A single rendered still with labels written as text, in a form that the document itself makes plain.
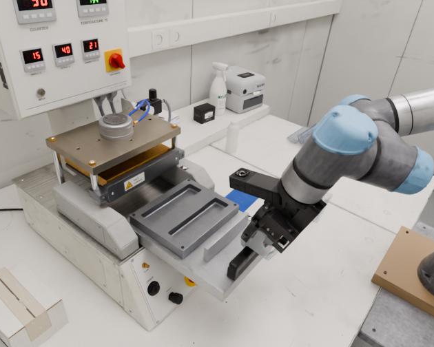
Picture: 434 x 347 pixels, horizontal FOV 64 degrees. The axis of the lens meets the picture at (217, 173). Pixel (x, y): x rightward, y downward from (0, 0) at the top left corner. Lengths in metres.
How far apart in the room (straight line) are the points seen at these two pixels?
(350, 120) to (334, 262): 0.68
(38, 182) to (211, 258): 0.56
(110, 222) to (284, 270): 0.52
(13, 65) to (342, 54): 2.67
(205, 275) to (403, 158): 0.41
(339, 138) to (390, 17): 2.57
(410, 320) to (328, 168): 0.64
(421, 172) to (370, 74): 2.56
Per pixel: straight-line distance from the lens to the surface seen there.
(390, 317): 1.06
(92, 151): 0.82
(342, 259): 1.13
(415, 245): 1.23
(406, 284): 1.11
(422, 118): 0.69
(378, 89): 3.12
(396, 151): 0.56
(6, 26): 0.85
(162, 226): 0.77
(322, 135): 0.50
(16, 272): 0.97
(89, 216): 0.81
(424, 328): 1.08
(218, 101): 1.71
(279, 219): 0.61
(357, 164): 0.52
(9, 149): 1.40
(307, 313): 0.97
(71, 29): 0.92
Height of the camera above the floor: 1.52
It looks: 34 degrees down
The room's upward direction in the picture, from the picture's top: 5 degrees clockwise
